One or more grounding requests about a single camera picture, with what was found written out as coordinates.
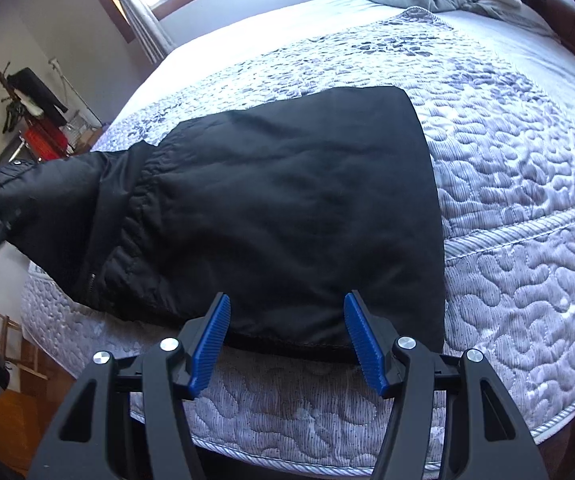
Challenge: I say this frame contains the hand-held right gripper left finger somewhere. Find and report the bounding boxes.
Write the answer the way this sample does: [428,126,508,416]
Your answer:
[27,292,233,480]

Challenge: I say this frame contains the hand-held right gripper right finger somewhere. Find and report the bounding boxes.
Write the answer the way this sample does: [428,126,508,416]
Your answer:
[342,290,553,480]

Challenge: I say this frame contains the black pants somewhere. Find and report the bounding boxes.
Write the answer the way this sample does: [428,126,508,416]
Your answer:
[0,85,448,356]

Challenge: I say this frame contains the wooden folding stand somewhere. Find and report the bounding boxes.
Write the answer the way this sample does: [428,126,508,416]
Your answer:
[0,310,50,383]

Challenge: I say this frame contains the black chrome cantilever chair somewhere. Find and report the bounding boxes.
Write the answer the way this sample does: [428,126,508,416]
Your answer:
[2,132,30,166]

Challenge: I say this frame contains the red hanging garment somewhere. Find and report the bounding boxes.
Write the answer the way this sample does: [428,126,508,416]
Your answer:
[22,122,70,163]

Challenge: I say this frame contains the black hanging garment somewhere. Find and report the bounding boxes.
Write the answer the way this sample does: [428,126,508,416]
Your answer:
[6,66,69,128]

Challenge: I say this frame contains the bed with quilted grey mattress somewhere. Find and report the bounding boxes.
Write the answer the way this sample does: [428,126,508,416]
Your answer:
[20,0,575,466]

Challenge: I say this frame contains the white curtain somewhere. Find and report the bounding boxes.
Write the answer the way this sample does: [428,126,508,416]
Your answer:
[102,0,178,66]

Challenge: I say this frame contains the white wire drying rack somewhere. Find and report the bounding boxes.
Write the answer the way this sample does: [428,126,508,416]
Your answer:
[48,57,105,153]

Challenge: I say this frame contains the wooden window frame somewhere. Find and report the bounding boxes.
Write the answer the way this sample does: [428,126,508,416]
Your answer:
[72,0,328,43]

